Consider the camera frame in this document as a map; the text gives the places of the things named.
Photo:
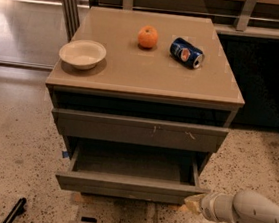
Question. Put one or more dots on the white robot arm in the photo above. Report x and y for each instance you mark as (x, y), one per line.
(243, 207)

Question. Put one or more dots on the grey top drawer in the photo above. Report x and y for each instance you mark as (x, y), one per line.
(139, 131)

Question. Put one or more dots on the grey drawer cabinet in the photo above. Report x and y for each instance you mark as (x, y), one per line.
(148, 83)

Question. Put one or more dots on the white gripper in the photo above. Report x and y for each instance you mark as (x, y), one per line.
(207, 205)

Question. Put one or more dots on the metal railing frame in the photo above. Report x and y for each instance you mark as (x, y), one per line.
(254, 18)

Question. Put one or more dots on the white bowl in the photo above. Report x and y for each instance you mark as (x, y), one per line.
(82, 54)

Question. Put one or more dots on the orange fruit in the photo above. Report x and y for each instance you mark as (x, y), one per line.
(147, 37)

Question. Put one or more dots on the blue soda can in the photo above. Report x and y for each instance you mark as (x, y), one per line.
(186, 53)

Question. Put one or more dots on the black object on floor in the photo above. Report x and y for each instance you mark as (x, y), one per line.
(18, 210)

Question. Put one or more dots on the grey drawer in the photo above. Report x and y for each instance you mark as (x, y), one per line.
(122, 174)
(139, 131)

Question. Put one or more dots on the blue tape piece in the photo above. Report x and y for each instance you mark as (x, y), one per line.
(65, 154)

